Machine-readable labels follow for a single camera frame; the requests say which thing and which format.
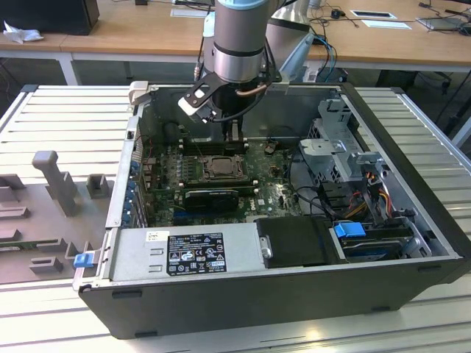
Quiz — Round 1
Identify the black box on desk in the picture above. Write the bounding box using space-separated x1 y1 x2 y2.
0 0 101 36

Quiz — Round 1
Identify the pale blue teach pendant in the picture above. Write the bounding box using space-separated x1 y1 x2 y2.
279 33 317 76

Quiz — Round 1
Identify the grey tablet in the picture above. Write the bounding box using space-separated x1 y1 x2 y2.
416 15 467 32

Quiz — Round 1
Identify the blue cable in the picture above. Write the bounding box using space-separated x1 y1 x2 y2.
313 33 339 71

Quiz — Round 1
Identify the black cylinder board part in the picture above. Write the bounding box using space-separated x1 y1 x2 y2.
163 122 180 145

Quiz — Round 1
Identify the wooden office desk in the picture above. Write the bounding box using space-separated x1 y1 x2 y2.
0 0 471 86

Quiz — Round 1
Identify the crumpled white paper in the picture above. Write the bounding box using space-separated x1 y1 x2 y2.
2 20 44 44

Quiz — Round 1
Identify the metal socket cover frame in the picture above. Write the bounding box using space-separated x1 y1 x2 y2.
200 155 247 182

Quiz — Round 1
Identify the black open PC case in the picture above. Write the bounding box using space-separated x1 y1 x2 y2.
72 80 467 341

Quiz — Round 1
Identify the grey case release latch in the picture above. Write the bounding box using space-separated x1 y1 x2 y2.
128 81 150 108

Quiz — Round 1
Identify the white paper sheet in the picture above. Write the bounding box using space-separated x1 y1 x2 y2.
361 19 412 31

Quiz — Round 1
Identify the yellow and red wire bundle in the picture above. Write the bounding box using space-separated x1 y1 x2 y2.
344 175 392 218

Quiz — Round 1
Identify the black RAM stick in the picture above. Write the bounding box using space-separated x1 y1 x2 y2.
183 177 255 196

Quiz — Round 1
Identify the black graphics card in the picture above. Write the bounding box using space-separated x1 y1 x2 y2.
185 189 239 213

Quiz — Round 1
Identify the grey parts rack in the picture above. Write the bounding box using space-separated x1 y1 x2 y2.
0 149 116 285

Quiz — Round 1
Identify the black looped cable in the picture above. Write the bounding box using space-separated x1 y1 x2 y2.
285 145 334 218

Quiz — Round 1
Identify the CPU socket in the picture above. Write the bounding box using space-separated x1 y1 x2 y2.
199 154 248 182

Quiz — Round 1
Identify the blue disk carrier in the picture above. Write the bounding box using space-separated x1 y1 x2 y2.
333 220 366 240

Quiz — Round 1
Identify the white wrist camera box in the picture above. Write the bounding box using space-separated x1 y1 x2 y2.
177 72 222 120

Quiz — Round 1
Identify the grey power supply unit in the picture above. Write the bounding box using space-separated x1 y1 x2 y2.
109 222 266 283

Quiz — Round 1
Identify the green motherboard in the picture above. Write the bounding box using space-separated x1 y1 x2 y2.
141 140 307 227

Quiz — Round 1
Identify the black plastic shroud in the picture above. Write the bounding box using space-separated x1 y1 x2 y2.
253 215 335 268

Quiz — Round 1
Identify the white framed desk grommet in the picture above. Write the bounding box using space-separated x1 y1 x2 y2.
349 10 397 20

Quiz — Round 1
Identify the silver metal drive cage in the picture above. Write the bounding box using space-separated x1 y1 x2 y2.
297 98 392 187

